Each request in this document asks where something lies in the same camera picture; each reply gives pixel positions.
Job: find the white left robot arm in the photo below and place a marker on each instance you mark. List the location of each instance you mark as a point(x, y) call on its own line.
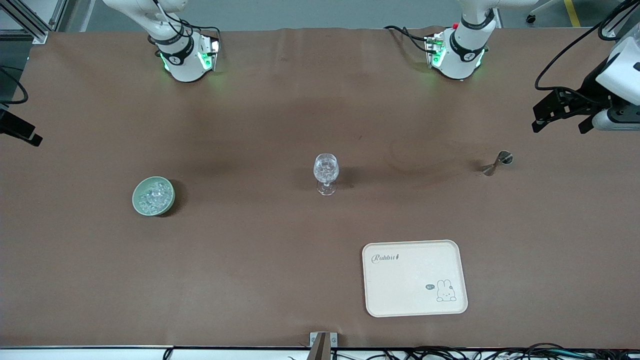
point(462, 62)

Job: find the clear ice cube heap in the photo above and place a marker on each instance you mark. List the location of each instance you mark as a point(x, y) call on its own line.
point(153, 196)

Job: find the silver aluminium frame profile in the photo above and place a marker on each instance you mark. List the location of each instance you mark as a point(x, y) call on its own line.
point(35, 30)

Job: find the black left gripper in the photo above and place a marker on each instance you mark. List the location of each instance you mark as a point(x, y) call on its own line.
point(589, 86)

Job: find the cream rabbit print tray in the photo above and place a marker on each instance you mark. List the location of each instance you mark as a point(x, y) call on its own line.
point(410, 285)

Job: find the pale green ceramic bowl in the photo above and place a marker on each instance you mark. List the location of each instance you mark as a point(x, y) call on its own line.
point(136, 200)

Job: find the brown table cover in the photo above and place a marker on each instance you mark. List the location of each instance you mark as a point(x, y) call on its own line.
point(250, 125)

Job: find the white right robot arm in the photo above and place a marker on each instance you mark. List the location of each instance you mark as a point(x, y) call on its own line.
point(182, 65)

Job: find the silver metal jigger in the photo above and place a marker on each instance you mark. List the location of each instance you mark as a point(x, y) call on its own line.
point(497, 164)

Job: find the clear stemmed wine glass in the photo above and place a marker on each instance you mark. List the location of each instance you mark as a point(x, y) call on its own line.
point(326, 169)

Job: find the white wheeled chair leg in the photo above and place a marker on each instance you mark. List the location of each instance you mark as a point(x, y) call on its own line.
point(531, 19)

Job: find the grey metal edge bracket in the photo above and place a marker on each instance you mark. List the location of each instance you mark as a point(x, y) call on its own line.
point(323, 341)

